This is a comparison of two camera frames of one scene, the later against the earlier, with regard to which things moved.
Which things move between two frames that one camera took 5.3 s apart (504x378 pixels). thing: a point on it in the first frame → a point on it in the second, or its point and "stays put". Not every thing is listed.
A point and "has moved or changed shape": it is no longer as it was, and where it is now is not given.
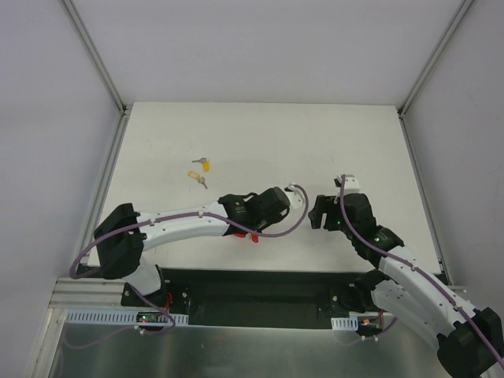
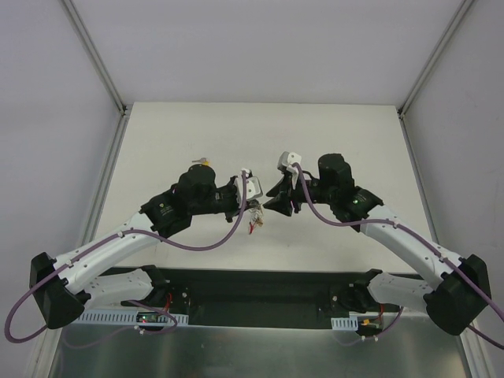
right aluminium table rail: [430, 218] stays put
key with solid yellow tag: [205, 164] stays put
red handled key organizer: [255, 236] has moved or changed shape
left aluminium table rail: [105, 184] stays put
